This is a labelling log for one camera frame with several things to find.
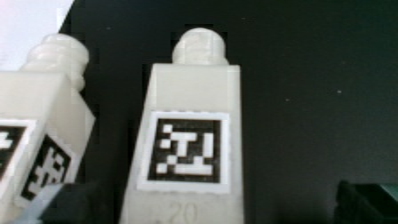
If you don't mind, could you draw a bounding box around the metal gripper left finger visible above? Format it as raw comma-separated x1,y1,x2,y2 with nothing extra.
40,183,114,224

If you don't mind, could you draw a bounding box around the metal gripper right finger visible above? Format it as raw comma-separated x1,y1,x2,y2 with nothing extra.
333,181,398,224

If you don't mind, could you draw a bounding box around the white leg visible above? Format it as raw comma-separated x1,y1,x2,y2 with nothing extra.
0,34,95,224
120,28,246,224

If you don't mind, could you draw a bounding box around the white marker sheet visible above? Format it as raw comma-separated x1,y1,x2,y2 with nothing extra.
0,0,75,71

